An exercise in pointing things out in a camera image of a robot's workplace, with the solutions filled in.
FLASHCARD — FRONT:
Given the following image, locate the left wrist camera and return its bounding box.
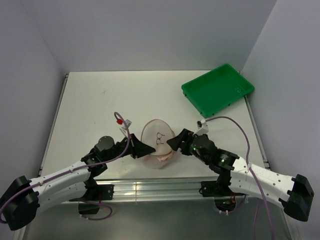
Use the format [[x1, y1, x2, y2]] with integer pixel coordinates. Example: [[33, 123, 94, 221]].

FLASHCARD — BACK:
[[116, 118, 132, 135]]

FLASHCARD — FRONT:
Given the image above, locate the aluminium table frame rail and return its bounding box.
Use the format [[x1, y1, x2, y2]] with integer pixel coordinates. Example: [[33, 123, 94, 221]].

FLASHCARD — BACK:
[[23, 176, 287, 205]]

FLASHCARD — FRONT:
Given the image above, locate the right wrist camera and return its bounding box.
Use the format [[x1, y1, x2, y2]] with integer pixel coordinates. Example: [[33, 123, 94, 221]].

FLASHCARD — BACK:
[[194, 119, 209, 136]]

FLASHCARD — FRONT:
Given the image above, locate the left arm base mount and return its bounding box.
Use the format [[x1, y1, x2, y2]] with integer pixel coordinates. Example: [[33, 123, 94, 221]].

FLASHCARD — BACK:
[[78, 184, 115, 219]]

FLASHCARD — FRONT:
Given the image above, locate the pink bra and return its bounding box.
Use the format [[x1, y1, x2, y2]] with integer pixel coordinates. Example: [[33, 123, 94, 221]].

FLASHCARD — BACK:
[[143, 151, 174, 170]]

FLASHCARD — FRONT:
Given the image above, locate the green plastic tray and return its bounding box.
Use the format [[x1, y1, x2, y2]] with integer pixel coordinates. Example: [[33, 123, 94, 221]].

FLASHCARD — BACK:
[[181, 63, 255, 118]]

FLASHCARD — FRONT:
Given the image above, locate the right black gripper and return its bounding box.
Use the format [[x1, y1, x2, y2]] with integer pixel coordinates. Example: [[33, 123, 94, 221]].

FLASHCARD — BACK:
[[166, 127, 210, 165]]

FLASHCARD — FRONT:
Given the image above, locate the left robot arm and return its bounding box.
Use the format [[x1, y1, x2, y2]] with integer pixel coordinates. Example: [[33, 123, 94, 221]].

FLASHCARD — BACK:
[[0, 133, 156, 231]]

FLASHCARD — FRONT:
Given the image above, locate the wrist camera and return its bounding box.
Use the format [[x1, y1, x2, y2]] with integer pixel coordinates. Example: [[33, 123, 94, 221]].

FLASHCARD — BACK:
[[116, 118, 132, 135], [194, 119, 209, 136]]

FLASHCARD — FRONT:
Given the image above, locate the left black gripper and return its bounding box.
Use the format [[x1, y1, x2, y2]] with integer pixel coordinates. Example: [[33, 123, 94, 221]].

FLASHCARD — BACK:
[[103, 133, 155, 163]]

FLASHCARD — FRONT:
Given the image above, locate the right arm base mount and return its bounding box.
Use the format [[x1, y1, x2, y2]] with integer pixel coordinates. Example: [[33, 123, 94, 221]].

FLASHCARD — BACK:
[[198, 181, 236, 212]]

